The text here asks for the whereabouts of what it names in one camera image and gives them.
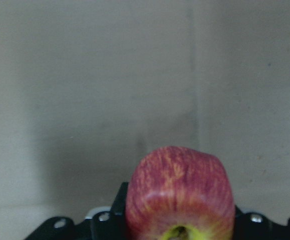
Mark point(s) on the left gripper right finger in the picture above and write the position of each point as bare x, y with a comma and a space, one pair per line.
254, 225

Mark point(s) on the red yellow apple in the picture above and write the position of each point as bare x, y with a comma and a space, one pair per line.
179, 193

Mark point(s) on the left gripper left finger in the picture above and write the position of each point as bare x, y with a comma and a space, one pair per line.
102, 223

